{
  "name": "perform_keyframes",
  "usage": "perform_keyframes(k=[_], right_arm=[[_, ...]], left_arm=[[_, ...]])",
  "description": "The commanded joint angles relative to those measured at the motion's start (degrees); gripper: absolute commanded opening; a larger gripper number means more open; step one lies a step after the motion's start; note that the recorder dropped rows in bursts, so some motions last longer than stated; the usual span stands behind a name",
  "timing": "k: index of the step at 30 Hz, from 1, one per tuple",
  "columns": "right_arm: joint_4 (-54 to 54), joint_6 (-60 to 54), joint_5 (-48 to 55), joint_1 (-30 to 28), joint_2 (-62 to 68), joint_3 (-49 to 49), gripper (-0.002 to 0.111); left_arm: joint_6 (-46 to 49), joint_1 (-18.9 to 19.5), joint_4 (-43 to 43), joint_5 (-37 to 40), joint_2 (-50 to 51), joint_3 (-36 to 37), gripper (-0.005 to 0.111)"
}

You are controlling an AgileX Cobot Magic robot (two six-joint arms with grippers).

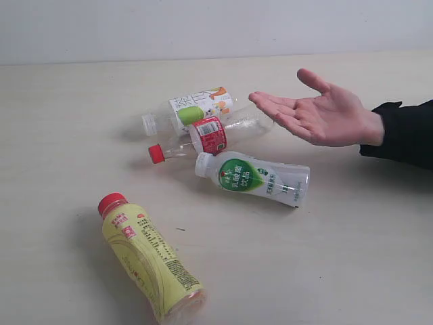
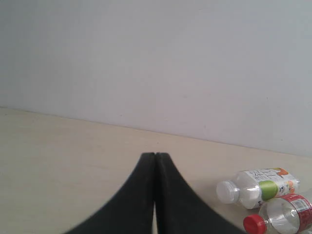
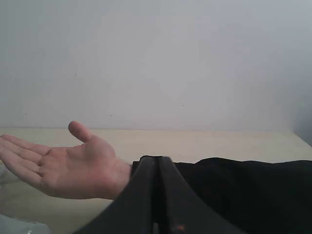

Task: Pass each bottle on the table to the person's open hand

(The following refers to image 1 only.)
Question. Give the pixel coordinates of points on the person's open bare hand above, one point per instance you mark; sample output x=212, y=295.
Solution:
x=335, y=118

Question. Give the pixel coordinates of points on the green white label yogurt bottle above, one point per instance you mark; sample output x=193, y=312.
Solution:
x=235, y=172

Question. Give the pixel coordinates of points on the clear bottle red label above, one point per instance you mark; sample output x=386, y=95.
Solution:
x=213, y=135

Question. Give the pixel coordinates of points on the yellow label bottle red cap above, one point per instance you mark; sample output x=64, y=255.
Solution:
x=176, y=296

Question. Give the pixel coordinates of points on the clear tea bottle white cap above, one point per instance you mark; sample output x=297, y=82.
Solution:
x=174, y=116

